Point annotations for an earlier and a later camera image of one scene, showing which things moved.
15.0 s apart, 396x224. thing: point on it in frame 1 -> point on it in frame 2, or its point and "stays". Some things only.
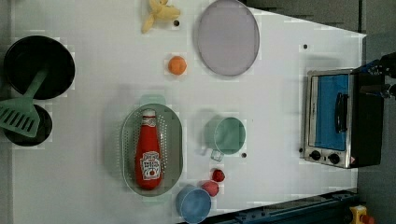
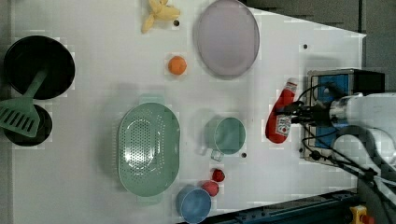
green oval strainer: [170, 128] stays
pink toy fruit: [211, 187] stays
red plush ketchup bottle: [148, 156] -> [278, 127]
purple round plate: [228, 38] stays
